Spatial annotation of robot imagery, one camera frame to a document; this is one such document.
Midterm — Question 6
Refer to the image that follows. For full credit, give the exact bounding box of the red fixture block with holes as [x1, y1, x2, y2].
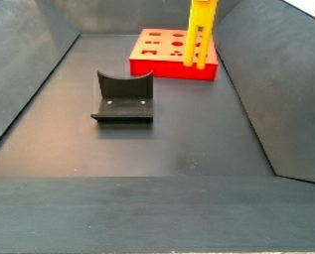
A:
[128, 29, 218, 81]

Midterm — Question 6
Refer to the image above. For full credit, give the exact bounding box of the black curved regrasp stand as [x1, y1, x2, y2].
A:
[90, 72, 152, 122]

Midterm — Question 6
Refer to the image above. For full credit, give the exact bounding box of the yellow square-circle peg object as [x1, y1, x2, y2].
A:
[183, 0, 218, 69]

